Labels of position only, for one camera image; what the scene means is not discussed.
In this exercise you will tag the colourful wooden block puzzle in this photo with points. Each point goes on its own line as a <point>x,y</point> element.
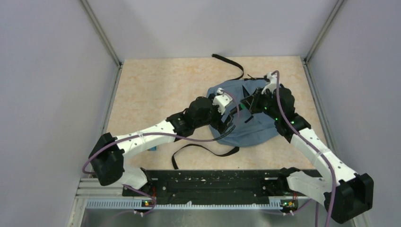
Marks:
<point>153,149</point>

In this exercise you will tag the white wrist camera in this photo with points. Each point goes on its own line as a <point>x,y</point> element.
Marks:
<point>271,79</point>
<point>222,100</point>

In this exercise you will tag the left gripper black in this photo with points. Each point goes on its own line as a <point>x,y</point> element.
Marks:
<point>219,125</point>

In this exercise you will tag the blue grey student backpack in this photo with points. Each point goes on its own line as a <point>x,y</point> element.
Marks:
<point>252,129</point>

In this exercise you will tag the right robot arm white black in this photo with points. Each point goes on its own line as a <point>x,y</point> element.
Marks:
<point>343,192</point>

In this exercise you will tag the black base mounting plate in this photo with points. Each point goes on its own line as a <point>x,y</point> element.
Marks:
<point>216,187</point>

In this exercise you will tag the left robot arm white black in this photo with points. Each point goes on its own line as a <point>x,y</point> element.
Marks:
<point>110,153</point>

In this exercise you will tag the aluminium front rail frame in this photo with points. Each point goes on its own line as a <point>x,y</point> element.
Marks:
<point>91,194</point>

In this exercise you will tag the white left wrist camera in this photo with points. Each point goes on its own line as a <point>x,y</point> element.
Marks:
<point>222,100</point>

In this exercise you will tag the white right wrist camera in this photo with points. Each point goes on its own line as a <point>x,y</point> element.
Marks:
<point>271,79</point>

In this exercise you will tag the green capped black marker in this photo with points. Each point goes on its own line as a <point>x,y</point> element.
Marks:
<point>236,109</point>

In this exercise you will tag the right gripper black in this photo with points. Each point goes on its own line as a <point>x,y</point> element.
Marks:
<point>251,101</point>

